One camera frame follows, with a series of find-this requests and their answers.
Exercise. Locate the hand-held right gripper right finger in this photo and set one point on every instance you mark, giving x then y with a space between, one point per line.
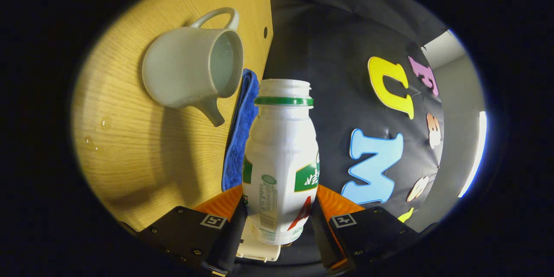
372 233

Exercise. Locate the white teacup with spout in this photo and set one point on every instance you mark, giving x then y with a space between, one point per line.
181 67

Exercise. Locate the black backdrop cloth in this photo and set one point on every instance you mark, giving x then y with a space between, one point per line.
337 52

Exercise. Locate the blue towel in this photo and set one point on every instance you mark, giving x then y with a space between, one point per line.
242 138

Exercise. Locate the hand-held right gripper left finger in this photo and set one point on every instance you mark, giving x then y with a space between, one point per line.
190 233

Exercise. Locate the white toaster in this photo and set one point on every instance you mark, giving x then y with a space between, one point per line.
259 251

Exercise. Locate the white plastic water bottle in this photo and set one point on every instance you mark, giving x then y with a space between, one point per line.
281 156

